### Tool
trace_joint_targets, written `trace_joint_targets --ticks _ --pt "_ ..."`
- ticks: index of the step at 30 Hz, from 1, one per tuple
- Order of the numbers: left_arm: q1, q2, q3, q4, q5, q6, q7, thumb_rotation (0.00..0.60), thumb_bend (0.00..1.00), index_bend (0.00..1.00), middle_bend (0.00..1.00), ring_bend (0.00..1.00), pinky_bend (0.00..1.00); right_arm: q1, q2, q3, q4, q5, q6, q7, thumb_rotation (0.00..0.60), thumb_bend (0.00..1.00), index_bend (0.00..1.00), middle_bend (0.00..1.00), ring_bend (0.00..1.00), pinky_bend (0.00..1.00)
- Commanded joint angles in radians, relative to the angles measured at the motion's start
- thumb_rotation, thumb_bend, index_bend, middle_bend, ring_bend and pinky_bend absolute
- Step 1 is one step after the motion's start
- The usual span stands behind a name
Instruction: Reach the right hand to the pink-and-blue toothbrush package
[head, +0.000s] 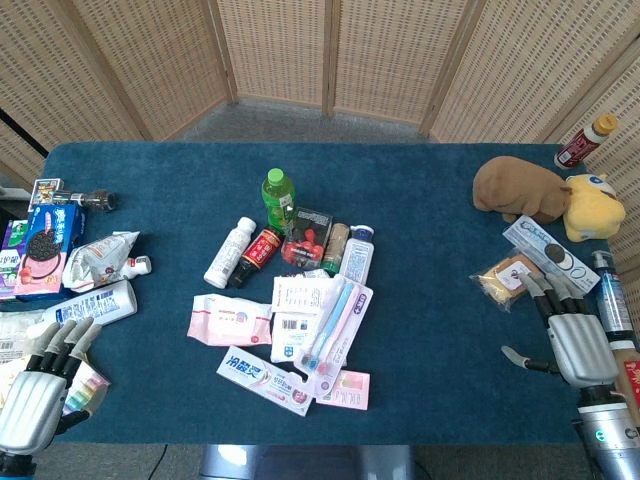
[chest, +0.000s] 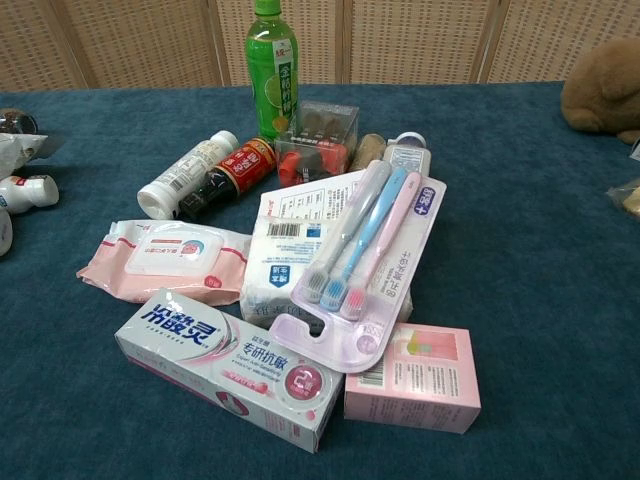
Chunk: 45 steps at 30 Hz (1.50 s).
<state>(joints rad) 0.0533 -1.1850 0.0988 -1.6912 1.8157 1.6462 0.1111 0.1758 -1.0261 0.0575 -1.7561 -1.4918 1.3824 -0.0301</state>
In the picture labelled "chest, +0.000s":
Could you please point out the clear tube bottle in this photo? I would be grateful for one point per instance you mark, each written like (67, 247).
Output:
(406, 155)

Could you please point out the woven folding screen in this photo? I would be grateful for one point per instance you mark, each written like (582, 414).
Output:
(150, 40)

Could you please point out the pink wet wipes pack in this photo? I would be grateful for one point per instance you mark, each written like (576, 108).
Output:
(165, 260)

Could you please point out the pink cardboard box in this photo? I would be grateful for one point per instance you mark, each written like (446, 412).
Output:
(425, 390)

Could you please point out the white cylindrical plastic bottle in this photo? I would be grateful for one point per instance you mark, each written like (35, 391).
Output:
(185, 172)

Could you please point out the clear wrapped snack packet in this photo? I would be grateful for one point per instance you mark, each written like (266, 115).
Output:
(627, 197)

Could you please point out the green tea drink bottle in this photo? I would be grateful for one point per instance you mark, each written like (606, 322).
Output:
(271, 65)

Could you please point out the brown cork-like cylinder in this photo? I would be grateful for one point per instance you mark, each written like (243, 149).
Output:
(366, 150)

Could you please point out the small white yogurt bottle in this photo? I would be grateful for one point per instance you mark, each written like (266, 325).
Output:
(27, 192)

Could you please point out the blue table cloth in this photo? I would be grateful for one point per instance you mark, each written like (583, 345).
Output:
(525, 280)

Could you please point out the brown plush toy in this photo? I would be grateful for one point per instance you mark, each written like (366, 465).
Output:
(602, 90)

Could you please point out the crumpled white plastic bag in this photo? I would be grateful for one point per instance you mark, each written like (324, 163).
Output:
(22, 147)

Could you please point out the clear box with orange items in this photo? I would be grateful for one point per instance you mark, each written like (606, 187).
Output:
(317, 145)

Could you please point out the dark soy sauce bottle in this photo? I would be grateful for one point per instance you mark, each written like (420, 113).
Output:
(235, 172)

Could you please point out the white rounded bottle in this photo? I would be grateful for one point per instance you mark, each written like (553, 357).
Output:
(4, 232)

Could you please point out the white blue-label plastic bag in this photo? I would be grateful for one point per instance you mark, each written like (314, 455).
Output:
(280, 255)

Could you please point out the white pink toothpaste box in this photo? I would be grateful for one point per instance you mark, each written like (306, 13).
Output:
(220, 365)

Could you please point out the dark round lidded jar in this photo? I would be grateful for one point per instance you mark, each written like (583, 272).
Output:
(17, 122)

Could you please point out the three-toothbrush blister pack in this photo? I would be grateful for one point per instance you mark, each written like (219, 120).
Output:
(395, 240)

